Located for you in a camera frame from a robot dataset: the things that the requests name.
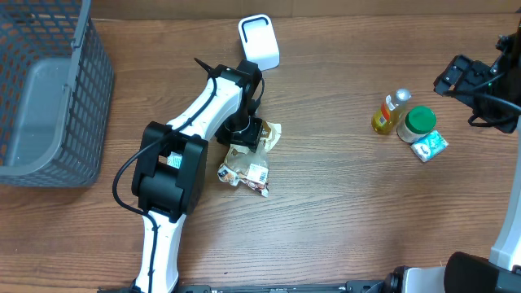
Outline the green lid white jar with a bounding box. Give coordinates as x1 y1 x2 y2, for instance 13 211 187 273
396 106 436 143

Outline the brown Pantree snack bag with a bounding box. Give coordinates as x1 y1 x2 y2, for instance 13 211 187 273
217 121 282 198

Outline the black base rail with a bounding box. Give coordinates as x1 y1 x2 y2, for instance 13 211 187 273
97 278 392 293

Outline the teal wet wipes pack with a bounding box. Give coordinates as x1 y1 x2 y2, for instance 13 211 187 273
167 152 182 169

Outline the white barcode scanner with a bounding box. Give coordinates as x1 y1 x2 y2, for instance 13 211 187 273
238 14 280 71

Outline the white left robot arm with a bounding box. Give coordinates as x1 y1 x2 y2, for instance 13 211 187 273
131 59 262 292

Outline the small teal tissue pack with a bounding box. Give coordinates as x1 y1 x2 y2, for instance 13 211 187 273
410 130 449 163

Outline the dark grey plastic basket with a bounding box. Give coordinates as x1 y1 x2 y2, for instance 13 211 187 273
1 0 115 188

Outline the yellow oil bottle silver cap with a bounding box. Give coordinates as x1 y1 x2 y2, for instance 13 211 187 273
371 88 412 134

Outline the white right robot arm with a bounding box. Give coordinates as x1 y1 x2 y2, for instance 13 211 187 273
366 30 520 292

